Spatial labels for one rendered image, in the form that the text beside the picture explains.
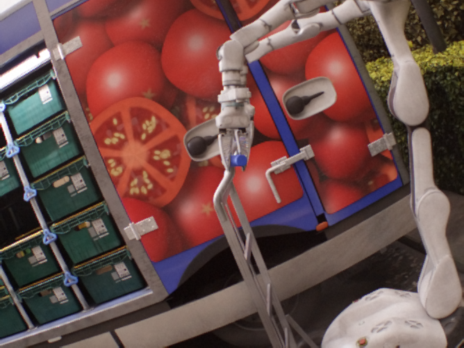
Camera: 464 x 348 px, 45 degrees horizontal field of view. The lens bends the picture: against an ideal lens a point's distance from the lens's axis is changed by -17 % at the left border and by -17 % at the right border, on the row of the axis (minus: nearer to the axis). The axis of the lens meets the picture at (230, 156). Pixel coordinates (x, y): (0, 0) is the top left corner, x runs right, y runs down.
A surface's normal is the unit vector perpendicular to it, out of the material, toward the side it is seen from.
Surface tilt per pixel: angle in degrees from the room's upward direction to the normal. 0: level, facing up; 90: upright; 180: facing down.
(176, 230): 90
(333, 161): 90
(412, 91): 90
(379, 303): 73
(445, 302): 90
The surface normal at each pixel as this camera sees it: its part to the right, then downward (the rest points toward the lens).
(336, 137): 0.09, 0.04
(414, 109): -0.11, 0.14
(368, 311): -0.22, -0.13
